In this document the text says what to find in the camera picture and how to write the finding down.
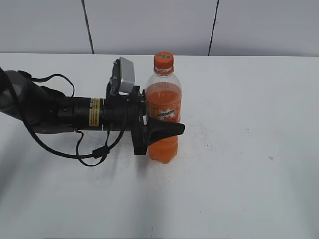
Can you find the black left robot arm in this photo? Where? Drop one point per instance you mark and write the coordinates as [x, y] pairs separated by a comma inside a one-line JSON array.
[[48, 111]]

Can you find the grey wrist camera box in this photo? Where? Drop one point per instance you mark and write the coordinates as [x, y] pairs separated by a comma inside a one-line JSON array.
[[122, 79]]

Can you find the orange soda plastic bottle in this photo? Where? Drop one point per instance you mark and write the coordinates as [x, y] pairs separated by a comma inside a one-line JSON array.
[[163, 95]]

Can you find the orange bottle cap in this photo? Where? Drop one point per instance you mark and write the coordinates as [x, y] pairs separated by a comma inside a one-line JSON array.
[[163, 60]]

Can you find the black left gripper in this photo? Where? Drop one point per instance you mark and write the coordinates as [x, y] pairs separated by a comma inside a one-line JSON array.
[[125, 113]]

